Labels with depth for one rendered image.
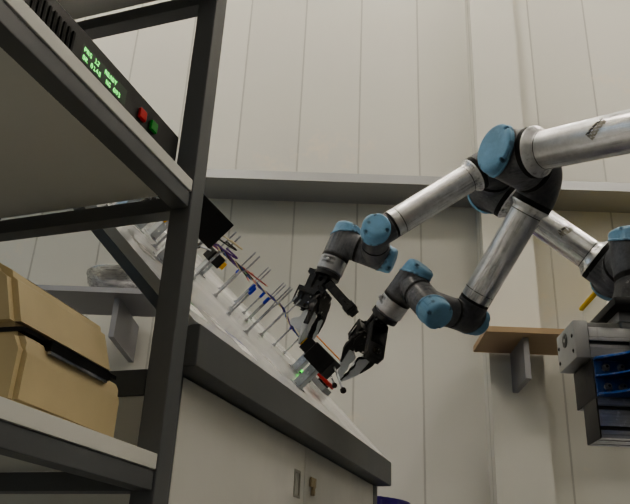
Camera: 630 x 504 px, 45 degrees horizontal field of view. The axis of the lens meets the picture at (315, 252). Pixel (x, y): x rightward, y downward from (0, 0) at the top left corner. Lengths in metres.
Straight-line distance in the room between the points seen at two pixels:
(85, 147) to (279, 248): 3.68
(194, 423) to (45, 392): 0.37
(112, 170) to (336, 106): 4.19
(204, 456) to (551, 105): 4.53
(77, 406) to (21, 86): 0.38
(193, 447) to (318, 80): 4.36
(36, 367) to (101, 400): 0.14
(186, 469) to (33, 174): 0.48
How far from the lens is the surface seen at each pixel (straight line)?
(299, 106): 5.24
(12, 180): 1.20
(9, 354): 0.86
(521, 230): 1.85
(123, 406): 1.16
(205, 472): 1.23
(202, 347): 1.14
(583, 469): 4.53
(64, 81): 0.92
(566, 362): 1.90
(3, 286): 0.90
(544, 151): 1.68
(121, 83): 1.06
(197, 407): 1.21
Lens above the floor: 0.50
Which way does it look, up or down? 25 degrees up
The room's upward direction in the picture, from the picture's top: 3 degrees clockwise
